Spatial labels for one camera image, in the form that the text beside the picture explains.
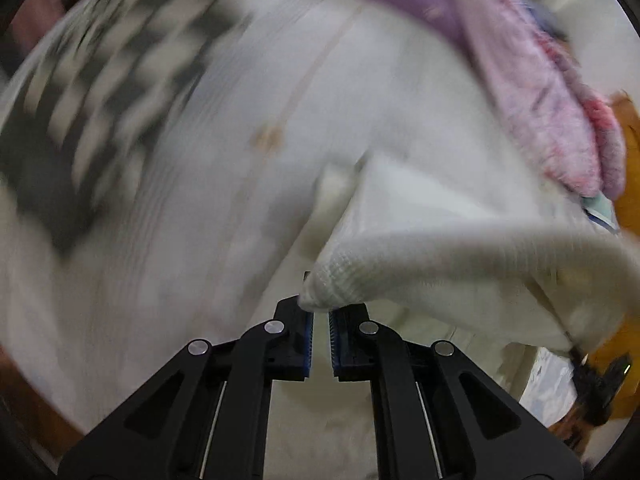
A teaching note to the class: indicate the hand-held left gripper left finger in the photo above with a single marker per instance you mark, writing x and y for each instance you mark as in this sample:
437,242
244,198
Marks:
306,341

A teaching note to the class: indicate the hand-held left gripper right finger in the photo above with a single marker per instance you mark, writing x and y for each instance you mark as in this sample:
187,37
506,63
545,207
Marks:
334,341

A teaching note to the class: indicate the white knit cardigan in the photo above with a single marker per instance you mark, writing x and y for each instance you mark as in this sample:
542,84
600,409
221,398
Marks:
310,170

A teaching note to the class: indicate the orange cloth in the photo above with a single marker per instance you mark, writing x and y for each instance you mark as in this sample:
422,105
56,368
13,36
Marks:
627,170

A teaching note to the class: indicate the pink fluffy cloth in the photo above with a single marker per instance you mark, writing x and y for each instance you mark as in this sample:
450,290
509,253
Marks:
545,105

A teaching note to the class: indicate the black and white checkered cloth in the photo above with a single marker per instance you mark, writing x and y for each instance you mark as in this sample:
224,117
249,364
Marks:
100,110

